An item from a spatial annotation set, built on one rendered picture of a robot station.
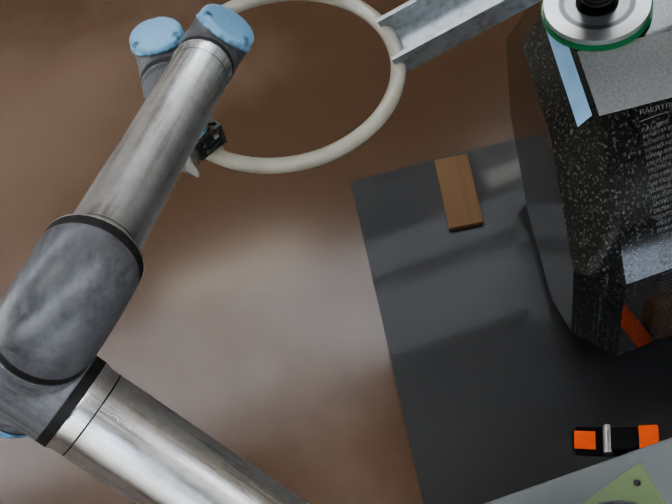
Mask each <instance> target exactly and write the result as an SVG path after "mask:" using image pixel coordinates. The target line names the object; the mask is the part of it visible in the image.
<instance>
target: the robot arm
mask: <svg viewBox="0 0 672 504"><path fill-rule="evenodd" d="M253 42H254V34H253V31H252V29H251V27H250V26H249V24H248V23H247V22H246V21H245V20H244V19H243V18H242V17H241V16H240V15H238V14H236V13H235V12H234V11H232V10H231V9H229V8H227V7H225V6H222V5H218V4H208V5H206V6H204V7H203V8H202V9H201V11H200V12H199V13H197V14H196V18H195V20H194V22H193V23H192V25H191V26H190V28H189V30H188V31H187V33H186V32H185V31H184V30H183V28H182V26H181V24H180V23H179V22H178V21H176V20H175V19H173V18H169V17H155V18H151V19H147V20H145V21H143V22H142V23H140V24H139V25H137V26H136V27H135V28H134V29H133V31H132V32H131V34H130V38H129V43H130V46H131V47H130V49H131V52H132V53H133V54H134V56H135V58H136V61H137V65H138V70H139V75H140V80H141V85H142V91H143V96H144V101H145V102H144V104H143V105H142V107H141V108H140V110H139V111H138V113H137V115H136V116H135V118H134V119H133V121H132V122H131V124H130V125H129V127H128V129H127V130H126V132H125V133H124V135H123V136H122V138H121V140H120V141H119V143H118V144H117V146H116V147H115V149H114V151H113V152H112V154H111V155H110V157H109V158H108V160H107V162H106V163H105V165H104V166H103V168H102V169H101V171H100V172H99V174H98V176H97V177H96V179H95V180H94V182H93V183H92V185H91V187H90V188H89V190H88V191H87V193H86V194H85V196H84V198H83V199H82V201H81V202H80V204H79V205H78V207H77V209H76V210H75V212H74V213H73V214H68V215H64V216H61V217H59V218H58V219H56V220H55V221H53V222H52V223H51V224H50V225H49V226H48V228H47V229H46V231H45V232H44V234H43V235H42V237H41V238H40V240H39V241H38V243H37V244H36V246H35V247H34V249H33V250H32V252H31V253H30V255H29V257H28V258H27V260H26V261H25V263H24V264H23V266H22V267H21V269H20V271H19V272H18V274H17V275H16V277H15V279H14V280H13V282H12V283H11V285H10V287H9V288H8V290H7V291H6V293H5V295H4V296H3V298H2V299H1V301H0V438H5V439H10V438H23V437H27V436H29V437H30V438H32V439H33V440H35V441H36V442H38V443H40V444H41V445H43V446H44V447H45V448H48V449H53V450H55V451H56V452H58V453H59V454H61V455H62V456H64V457H65V458H67V459H68V460H70V461H71V462H73V463H74V464H76V465H77V466H79V467H80V468H82V469H84V470H85V471H87V472H88V473H90V474H91V475H93V476H94V477H96V478H97V479H99V480H100V481H102V482H103V483H105V484H106V485H108V486H109V487H111V488H112V489H114V490H115V491H117V492H118V493H120V494H122V495H123V496H125V497H126V498H128V499H129V500H131V501H132V502H134V503H135V504H309V503H308V502H306V501H305V500H303V499H302V498H300V497H299V496H297V495H296V494H294V493H293V492H291V491H290V490H289V489H287V488H286V487H284V486H283V485H281V484H280V483H278V482H277V481H275V480H274V479H272V478H271V477H270V476H268V475H267V474H265V473H264V472H262V471H261V470H259V469H258V468H256V467H255V466H253V465H252V464H250V463H249V462H248V461H246V460H245V459H243V458H242V457H240V456H239V455H237V454H236V453H234V452H233V451H231V450H230V449H229V448H227V447H226V446H224V445H223V444H221V443H220V442H218V441H217V440H215V439H214V438H212V437H211V436H209V435H208V434H207V433H205V432H204V431H202V430H201V429H199V428H198V427H196V426H195V425H193V424H192V423H190V422H189V421H188V420H186V419H185V418H183V417H182V416H180V415H179V414H177V413H176V412H174V411H173V410H171V409H170V408H168V407H167V406H166V405H164V404H163V403H161V402H160V401H158V400H157V399H155V398H154V397H152V396H151V395H149V394H148V393H146V392H145V391H144V390H142V389H141V388H139V387H138V386H136V385H135V384H133V383H132V382H130V381H129V380H127V379H126V378H125V377H123V376H122V375H120V374H119V373H117V372H116V371H114V370H113V369H111V368H110V366H109V364H108V363H107V362H105V361H104V360H102V359H101V358H99V357H98V356H97V353H98V352H99V350H100V349H101V347H102V346H103V344H104V343H105V341H106V339H107V338H108V336H109V335H110V333H111V331H112V330H113V328H114V327H115V325H116V323H117V322H118V320H119V318H120V317H121V315H122V313H123V312H124V310H125V308H126V307H127V305H128V303H129V301H130V300H131V298H132V296H133V294H134V292H135V290H136V289H137V287H138V284H139V282H140V280H141V278H142V276H143V272H144V259H143V255H142V253H141V248H142V246H143V244H144V243H145V241H146V239H147V237H148V235H149V233H150V231H151V229H152V227H153V225H154V223H155V221H156V220H157V218H158V216H159V214H160V212H161V210H162V208H163V206H164V204H165V202H166V200H167V198H168V197H169V195H170V193H171V191H172V189H173V187H174V185H175V183H176V181H177V179H178V177H179V175H180V173H181V172H182V171H183V172H185V173H186V174H187V175H188V176H190V177H192V178H193V177H194V176H196V177H200V174H199V171H198V170H197V168H196V167H195V165H194V164H193V162H192V160H194V161H195V162H196V163H197V164H198V165H199V164H200V163H199V160H198V158H199V159H200V160H201V161H203V160H204V159H205V158H207V157H208V156H209V155H210V154H212V153H213V152H214V151H215V150H217V149H218V148H220V149H222V150H225V149H224V148H223V147H222V145H223V144H224V142H225V143H227V140H226V137H225V134H224V131H223V128H222V125H221V124H220V123H219V122H217V121H216V120H215V119H214V118H212V117H211V114H212V112H213V110H214V108H215V106H216V104H217V103H218V101H219V99H220V97H221V95H222V93H223V91H224V89H225V88H226V87H227V86H228V84H229V83H230V81H231V79H232V77H233V75H234V73H235V71H236V69H237V67H238V65H239V64H240V62H241V61H242V59H243V58H244V56H245V55H246V53H247V52H249V51H250V49H251V46H252V44H253ZM220 130H221V131H220ZM221 132H222V134H221ZM222 135H223V136H222ZM225 151H226V150H225ZM191 152H192V153H193V154H194V156H195V157H194V156H193V155H192V154H191Z"/></svg>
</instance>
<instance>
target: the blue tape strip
mask: <svg viewBox="0 0 672 504"><path fill-rule="evenodd" d="M546 32H547V31H546ZM547 35H548V38H549V41H550V44H551V47H552V50H553V53H554V56H555V59H556V62H557V65H558V68H559V72H560V75H561V78H562V81H563V84H564V87H565V90H566V93H567V96H568V99H569V102H570V105H571V108H572V111H573V114H574V117H575V120H576V123H577V126H578V127H579V126H580V125H581V124H582V123H583V122H585V121H586V120H587V119H588V118H590V117H591V116H592V113H591V110H590V107H589V104H588V101H587V98H586V95H585V92H584V90H583V87H582V84H581V81H580V78H579V75H578V72H577V69H576V66H575V63H574V60H573V57H572V54H571V52H570V49H569V47H567V46H565V45H563V44H561V43H559V42H558V41H556V40H555V39H554V38H552V37H551V36H550V35H549V33H548V32H547Z"/></svg>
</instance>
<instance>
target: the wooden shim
mask: <svg viewBox="0 0 672 504"><path fill-rule="evenodd" d="M434 162H435V167H436V171H437V176H438V180H439V185H440V190H441V194H442V199H443V203H444V208H445V213H446V217H447V222H448V226H449V230H450V231H451V230H456V229H461V228H466V227H471V226H476V225H481V224H484V221H483V216H482V212H481V208H480V204H479V200H478V196H477V192H476V188H475V183H474V179H473V175H472V171H471V167H470V163H469V159H468V155H467V153H466V154H461V155H456V156H452V157H447V158H442V159H437V160H434Z"/></svg>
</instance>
